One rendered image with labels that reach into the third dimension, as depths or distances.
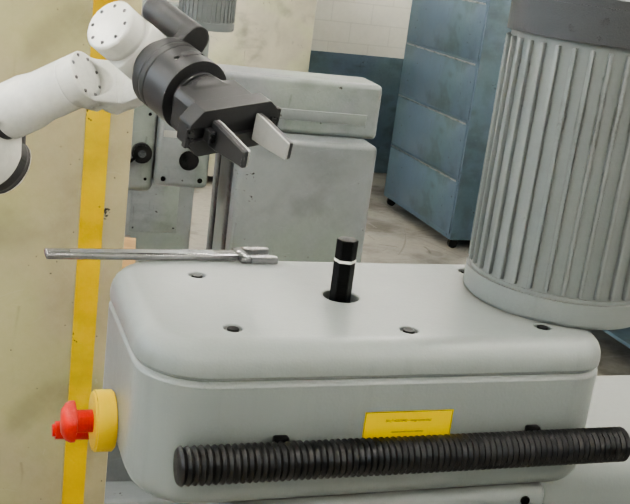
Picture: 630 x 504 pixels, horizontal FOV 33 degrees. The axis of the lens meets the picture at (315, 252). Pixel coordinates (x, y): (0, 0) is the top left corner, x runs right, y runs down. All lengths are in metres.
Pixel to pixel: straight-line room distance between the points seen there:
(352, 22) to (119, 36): 9.48
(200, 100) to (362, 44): 9.62
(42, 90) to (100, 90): 0.07
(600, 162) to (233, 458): 0.45
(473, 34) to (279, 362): 7.51
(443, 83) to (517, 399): 7.75
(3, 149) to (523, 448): 0.75
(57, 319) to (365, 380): 1.96
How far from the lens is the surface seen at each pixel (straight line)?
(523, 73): 1.06
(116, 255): 1.10
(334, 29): 10.63
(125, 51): 1.25
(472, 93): 8.29
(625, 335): 6.52
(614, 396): 1.30
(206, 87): 1.18
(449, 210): 8.49
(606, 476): 1.17
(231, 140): 1.11
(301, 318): 0.98
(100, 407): 1.02
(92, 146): 2.73
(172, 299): 1.00
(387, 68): 10.88
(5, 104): 1.36
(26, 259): 2.80
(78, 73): 1.32
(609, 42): 1.03
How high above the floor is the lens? 2.23
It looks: 16 degrees down
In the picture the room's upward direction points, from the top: 7 degrees clockwise
